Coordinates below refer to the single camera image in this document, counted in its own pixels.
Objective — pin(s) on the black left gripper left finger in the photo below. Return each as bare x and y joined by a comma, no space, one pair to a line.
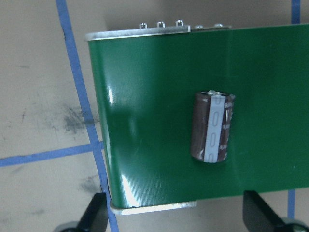
94,218

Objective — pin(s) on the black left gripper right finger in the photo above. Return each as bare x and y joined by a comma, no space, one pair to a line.
258,216

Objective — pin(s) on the brown cylindrical capacitor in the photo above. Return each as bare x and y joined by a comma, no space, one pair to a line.
212,115

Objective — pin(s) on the green conveyor belt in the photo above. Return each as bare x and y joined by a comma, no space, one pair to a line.
189,114

